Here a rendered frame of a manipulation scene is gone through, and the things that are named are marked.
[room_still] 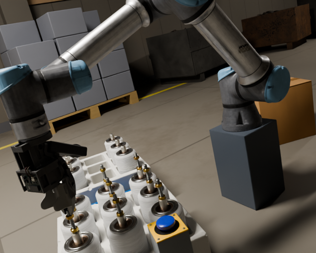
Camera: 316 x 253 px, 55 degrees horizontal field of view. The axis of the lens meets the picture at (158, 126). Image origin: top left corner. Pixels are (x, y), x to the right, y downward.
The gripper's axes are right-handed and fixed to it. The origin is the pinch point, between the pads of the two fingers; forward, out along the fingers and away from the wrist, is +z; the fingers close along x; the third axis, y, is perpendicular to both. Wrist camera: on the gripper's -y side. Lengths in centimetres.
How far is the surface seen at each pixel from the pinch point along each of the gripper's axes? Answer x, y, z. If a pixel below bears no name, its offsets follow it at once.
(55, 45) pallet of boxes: -184, -183, -48
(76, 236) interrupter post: 0.8, 1.4, 7.3
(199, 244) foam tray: 24.8, -15.3, 18.6
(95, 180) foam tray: -37, -45, 20
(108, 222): -0.8, -11.2, 12.4
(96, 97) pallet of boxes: -171, -203, 14
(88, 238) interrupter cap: 2.0, -0.9, 9.3
